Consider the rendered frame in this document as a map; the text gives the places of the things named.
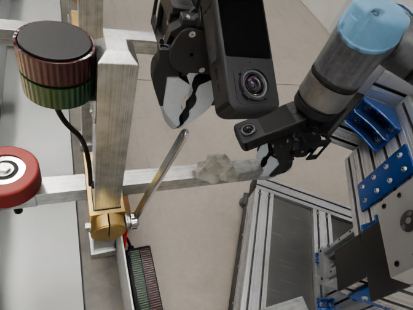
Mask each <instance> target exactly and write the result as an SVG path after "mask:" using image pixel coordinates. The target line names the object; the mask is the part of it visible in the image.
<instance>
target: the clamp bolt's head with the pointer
mask: <svg viewBox="0 0 413 310"><path fill-rule="evenodd" d="M124 220H125V227H126V229H127V230H126V232H125V233H124V238H123V241H124V248H125V246H126V241H127V233H128V229H130V227H131V222H130V215H126V214H125V218H124Z"/></svg>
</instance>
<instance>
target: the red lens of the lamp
mask: <svg viewBox="0 0 413 310"><path fill-rule="evenodd" d="M43 21H51V20H43ZM43 21H36V22H43ZM36 22H31V23H36ZM31 23H27V24H25V25H23V26H21V27H19V28H18V29H17V30H16V31H15V33H14V35H13V38H12V39H13V44H14V49H15V55H16V59H17V65H18V68H19V70H20V71H21V73H22V74H23V75H24V76H26V77H27V78H28V79H30V80H32V81H34V82H37V83H39V84H42V85H47V86H52V87H69V86H73V85H78V84H81V83H83V82H85V81H87V80H88V79H90V78H91V77H92V75H93V74H94V72H95V41H94V39H93V38H92V37H91V35H90V34H88V32H86V31H85V30H83V29H82V28H79V27H78V26H75V25H72V24H70V25H72V26H75V27H77V28H79V29H81V30H82V31H83V32H85V33H86V34H87V35H88V36H89V37H90V39H91V40H92V44H93V48H91V49H92V50H91V51H90V53H88V55H87V56H84V57H82V58H81V59H80V58H79V59H80V60H79V59H78V60H76V61H74V60H73V61H70V62H69V61H68V62H52V61H47V60H46V61H43V60H40V58H38V59H37V58H35V57H32V56H30V55H29V54H26V53H24V52H23V51H22V50H21V49H20V48H19V46H18V44H17V42H16V40H17V38H16V37H17V36H18V35H17V34H18V33H19V31H20V30H21V29H22V28H23V27H25V26H26V25H29V24H31ZM62 23H65V22H62ZM67 24H69V23H67Z"/></svg>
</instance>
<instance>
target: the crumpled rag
mask: <svg viewBox="0 0 413 310"><path fill-rule="evenodd" d="M230 161H231V159H230V157H228V156H227V155H226V154H224V153H213V154H209V155H206V160H205V161H200V162H198V163H197V168H195V169H194V170H193V171H195V176H196V179H198V178H199V179H201V180H206V181H207V182H210V184H211V183H212V184H213V183H214V184H216V183H217V182H219V181H226V182H229V183H236V182H237V181H238V175H239V174H240V173H239V171H238V170H237V169H235V168H234V166H233V165H230V164H229V163H230Z"/></svg>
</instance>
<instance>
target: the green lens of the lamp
mask: <svg viewBox="0 0 413 310"><path fill-rule="evenodd" d="M18 70H19V69H18ZM19 73H20V79H21V83H22V89H23V92H24V94H25V95H26V97H27V98H28V99H29V100H31V101H32V102H33V103H35V104H37V105H39V106H42V107H45V108H49V109H73V108H77V107H79V106H82V105H84V104H86V103H87V102H88V101H89V100H90V99H91V98H92V97H93V95H94V93H95V72H94V74H93V75H92V77H91V78H90V79H88V80H87V81H86V82H84V83H83V84H81V85H77V86H75V87H69V88H52V87H46V86H43V85H39V84H37V83H35V82H33V81H31V80H30V79H28V78H27V77H26V76H24V75H23V74H22V73H21V71H20V70H19Z"/></svg>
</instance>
